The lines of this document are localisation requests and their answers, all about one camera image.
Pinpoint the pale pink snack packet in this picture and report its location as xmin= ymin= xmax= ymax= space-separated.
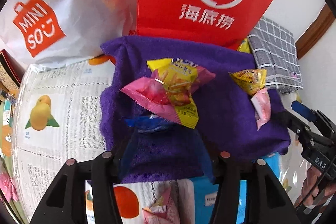
xmin=250 ymin=88 xmax=271 ymax=130

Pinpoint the blue snack packet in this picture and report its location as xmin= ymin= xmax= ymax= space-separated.
xmin=125 ymin=114 xmax=176 ymax=134

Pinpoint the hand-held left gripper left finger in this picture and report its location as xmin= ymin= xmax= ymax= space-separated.
xmin=30 ymin=132 xmax=137 ymax=224

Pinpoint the small yellow packet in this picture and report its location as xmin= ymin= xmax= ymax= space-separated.
xmin=237 ymin=38 xmax=252 ymax=54

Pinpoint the brown wooden door frame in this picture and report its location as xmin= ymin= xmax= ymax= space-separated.
xmin=295 ymin=4 xmax=336 ymax=59

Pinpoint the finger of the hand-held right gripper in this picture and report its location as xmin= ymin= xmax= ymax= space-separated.
xmin=280 ymin=112 xmax=334 ymax=147
xmin=291 ymin=100 xmax=336 ymax=135

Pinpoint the white plastic bag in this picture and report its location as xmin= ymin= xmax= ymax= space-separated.
xmin=0 ymin=0 xmax=137 ymax=72

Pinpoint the white strawberry snack packet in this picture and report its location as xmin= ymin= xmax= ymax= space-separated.
xmin=142 ymin=179 xmax=181 ymax=224

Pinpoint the person's right hand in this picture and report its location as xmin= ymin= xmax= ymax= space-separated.
xmin=295 ymin=168 xmax=336 ymax=211

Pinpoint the pink yellow snack packet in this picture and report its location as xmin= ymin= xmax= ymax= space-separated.
xmin=146 ymin=57 xmax=216 ymax=130

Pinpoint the grey checked folded cloth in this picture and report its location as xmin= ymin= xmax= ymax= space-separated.
xmin=247 ymin=17 xmax=303 ymax=94

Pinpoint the brown box at left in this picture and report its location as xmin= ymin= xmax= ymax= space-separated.
xmin=0 ymin=49 xmax=25 ymax=90

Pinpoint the blue tissue pack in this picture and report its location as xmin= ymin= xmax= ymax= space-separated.
xmin=190 ymin=152 xmax=281 ymax=224

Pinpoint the purple towel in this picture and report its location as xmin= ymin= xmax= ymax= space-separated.
xmin=100 ymin=35 xmax=291 ymax=185

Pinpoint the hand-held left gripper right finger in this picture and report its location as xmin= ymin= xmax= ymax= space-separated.
xmin=198 ymin=132 xmax=301 ymax=224

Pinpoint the teal white box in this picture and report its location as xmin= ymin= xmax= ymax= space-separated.
xmin=0 ymin=90 xmax=16 ymax=135

